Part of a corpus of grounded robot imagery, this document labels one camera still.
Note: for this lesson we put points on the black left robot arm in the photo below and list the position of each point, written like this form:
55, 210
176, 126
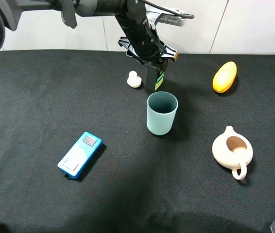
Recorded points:
141, 40

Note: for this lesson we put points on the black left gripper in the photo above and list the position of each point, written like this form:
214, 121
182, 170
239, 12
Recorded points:
149, 51

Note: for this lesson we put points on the yellow mango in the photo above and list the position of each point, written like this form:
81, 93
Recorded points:
224, 77

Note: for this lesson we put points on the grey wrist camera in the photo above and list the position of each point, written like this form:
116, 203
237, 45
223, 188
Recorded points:
155, 16

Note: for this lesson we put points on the cream ceramic teapot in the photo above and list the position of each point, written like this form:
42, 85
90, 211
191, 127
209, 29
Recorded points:
233, 151

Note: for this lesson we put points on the small white duck figure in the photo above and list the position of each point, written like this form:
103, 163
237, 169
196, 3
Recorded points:
133, 80

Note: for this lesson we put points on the light blue cup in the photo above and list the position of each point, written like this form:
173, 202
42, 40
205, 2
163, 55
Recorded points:
161, 111

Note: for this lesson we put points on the black table cloth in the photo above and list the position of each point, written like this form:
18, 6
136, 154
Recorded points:
135, 182

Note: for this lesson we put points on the blue rectangular box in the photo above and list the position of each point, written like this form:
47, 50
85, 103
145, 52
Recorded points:
74, 161

